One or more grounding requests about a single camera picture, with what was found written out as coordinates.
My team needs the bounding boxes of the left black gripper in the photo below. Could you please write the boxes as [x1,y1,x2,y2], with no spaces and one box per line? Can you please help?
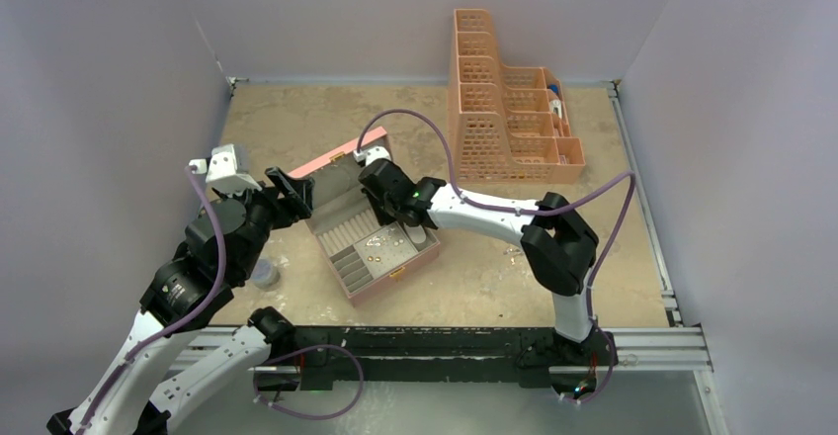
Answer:
[217,165,312,280]

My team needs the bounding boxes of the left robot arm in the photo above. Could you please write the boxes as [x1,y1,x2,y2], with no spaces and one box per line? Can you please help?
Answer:
[46,168,313,434]

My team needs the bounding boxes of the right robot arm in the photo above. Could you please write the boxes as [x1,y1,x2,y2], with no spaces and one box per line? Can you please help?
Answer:
[359,158,618,365]

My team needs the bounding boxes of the pink jewelry box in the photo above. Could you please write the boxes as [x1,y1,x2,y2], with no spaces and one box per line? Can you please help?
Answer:
[290,138,441,306]

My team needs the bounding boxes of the white oval box insert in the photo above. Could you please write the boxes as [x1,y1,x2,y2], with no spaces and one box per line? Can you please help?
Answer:
[405,225,427,248]

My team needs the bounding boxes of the crystal earrings in box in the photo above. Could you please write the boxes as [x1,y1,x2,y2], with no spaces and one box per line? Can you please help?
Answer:
[365,229,404,248]

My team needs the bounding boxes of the small clear round container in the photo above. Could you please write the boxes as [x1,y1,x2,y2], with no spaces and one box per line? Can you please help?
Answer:
[250,258,280,291]

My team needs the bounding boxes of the orange mesh desk organizer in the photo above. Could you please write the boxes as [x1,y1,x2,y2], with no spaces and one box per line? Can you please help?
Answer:
[447,9,586,184]

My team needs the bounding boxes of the blue white items in organizer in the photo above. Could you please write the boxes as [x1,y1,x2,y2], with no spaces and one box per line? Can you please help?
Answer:
[546,83,564,120]

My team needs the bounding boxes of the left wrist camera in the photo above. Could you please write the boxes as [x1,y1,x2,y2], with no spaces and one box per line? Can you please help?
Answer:
[187,143,263,197]

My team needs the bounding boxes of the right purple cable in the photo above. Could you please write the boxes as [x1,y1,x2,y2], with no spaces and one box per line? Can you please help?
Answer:
[357,109,637,405]

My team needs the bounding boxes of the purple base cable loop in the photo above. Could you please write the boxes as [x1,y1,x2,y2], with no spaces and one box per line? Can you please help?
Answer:
[252,344,366,420]

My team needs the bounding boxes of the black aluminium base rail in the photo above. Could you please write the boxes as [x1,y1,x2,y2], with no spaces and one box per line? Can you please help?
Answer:
[244,325,712,397]

